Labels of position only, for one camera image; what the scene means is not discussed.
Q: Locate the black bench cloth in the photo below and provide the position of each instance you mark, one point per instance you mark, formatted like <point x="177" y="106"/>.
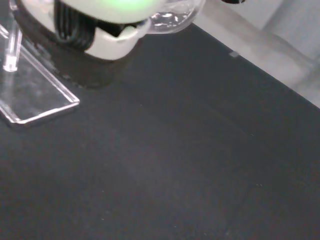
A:
<point x="175" y="150"/>

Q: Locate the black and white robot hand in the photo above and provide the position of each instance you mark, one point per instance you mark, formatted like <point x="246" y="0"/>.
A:
<point x="112" y="45"/>

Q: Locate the clear funnel stand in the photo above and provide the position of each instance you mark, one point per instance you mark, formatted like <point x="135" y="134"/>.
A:
<point x="37" y="100"/>

